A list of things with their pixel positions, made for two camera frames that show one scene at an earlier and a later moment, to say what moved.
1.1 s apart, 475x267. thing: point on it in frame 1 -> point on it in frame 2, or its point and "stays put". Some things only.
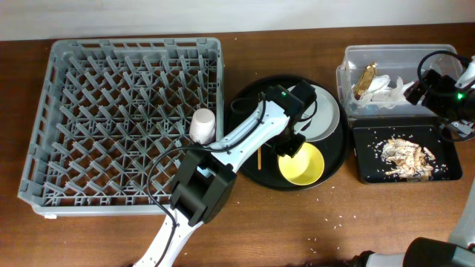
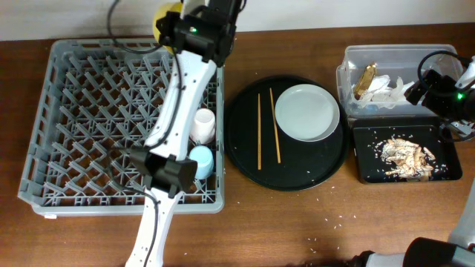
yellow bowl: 306,167 -> 162,12
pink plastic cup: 202,127 stays put
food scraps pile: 413,159 stays put
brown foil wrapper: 365,80 stays put
